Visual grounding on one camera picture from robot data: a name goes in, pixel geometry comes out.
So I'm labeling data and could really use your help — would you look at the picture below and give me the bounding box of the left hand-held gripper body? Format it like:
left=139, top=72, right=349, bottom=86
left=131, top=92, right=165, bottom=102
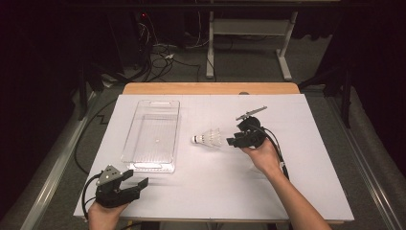
left=95, top=164, right=142, bottom=209

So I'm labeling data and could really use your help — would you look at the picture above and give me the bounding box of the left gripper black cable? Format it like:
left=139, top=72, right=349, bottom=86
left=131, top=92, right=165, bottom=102
left=80, top=172, right=103, bottom=222

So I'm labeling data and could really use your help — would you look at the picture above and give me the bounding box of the tangle of floor cables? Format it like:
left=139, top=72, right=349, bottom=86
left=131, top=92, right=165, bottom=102
left=137, top=12, right=204, bottom=82

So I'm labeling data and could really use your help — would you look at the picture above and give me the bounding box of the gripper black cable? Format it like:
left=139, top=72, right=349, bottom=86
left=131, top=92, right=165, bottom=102
left=80, top=172, right=103, bottom=222
left=248, top=124, right=291, bottom=181

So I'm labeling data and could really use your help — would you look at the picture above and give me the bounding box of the dark equipment box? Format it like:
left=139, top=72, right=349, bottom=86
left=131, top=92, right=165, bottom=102
left=106, top=9, right=152, bottom=70

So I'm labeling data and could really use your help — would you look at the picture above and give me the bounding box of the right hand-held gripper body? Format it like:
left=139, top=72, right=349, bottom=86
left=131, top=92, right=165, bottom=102
left=234, top=105, right=268, bottom=150

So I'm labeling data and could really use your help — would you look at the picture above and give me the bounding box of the clear plastic container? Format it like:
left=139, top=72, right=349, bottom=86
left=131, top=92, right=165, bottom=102
left=120, top=99, right=181, bottom=174

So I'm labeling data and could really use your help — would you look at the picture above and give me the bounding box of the person's left hand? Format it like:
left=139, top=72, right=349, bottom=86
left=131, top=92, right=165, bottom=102
left=87, top=200, right=130, bottom=230

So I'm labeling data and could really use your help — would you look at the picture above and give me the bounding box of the black metal stand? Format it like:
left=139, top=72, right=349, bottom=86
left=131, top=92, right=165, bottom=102
left=298, top=63, right=356, bottom=129
left=78, top=60, right=106, bottom=122

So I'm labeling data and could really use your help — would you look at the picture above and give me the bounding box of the white feather shuttlecock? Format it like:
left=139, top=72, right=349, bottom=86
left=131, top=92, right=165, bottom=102
left=210, top=127, right=223, bottom=149
left=191, top=128, right=217, bottom=148

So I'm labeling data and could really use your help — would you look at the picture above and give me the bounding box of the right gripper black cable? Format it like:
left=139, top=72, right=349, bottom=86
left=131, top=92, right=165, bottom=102
left=248, top=124, right=291, bottom=181

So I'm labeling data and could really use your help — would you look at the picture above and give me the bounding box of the aluminium floor rail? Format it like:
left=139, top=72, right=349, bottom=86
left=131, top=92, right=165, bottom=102
left=325, top=95, right=406, bottom=230
left=18, top=90, right=99, bottom=230

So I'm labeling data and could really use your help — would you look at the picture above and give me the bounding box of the black floor cable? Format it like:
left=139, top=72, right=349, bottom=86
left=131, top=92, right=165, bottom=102
left=74, top=97, right=121, bottom=176

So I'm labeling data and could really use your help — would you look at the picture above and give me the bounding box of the person's right hand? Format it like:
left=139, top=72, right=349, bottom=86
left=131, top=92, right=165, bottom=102
left=239, top=137, right=282, bottom=176

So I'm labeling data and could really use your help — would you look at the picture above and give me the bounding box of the white metal stand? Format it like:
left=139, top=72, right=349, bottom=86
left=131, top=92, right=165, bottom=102
left=205, top=0, right=300, bottom=81

